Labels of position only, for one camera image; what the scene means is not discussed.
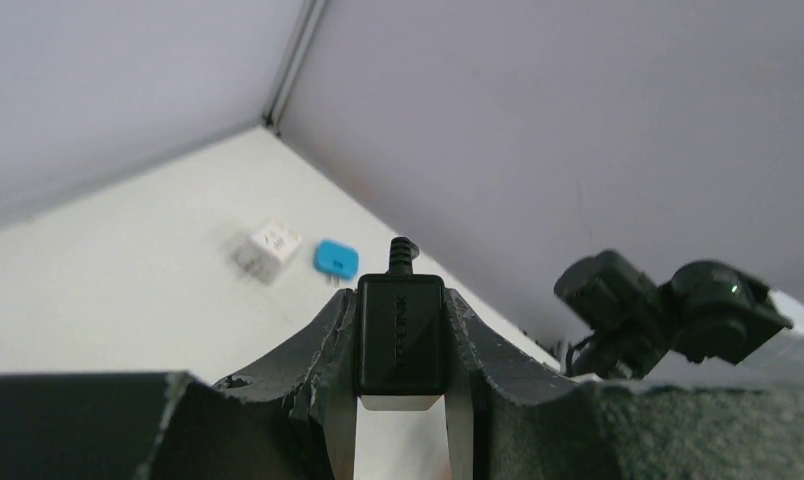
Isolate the white tiger cube adapter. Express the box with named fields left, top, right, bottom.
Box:
left=234, top=220, right=302, bottom=284

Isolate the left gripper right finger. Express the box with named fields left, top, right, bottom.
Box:
left=445, top=290, right=804, bottom=479

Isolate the black plug adapter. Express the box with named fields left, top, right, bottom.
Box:
left=355, top=237, right=448, bottom=412

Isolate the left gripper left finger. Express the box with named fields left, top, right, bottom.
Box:
left=0, top=289, right=357, bottom=479

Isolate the blue folding plug adapter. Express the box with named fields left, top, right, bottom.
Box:
left=313, top=239, right=360, bottom=287

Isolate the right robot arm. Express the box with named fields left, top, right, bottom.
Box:
left=554, top=250, right=804, bottom=384

